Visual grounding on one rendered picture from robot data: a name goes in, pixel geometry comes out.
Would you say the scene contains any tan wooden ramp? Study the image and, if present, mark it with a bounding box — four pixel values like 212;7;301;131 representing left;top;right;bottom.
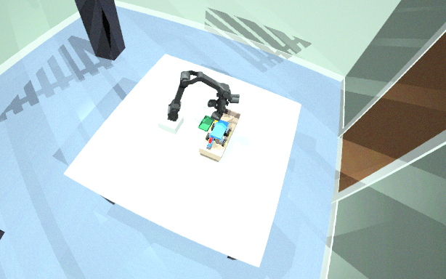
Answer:
198;108;241;162

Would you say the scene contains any blue wheeled trolley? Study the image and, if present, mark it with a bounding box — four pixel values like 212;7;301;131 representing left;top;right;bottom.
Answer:
206;119;231;147

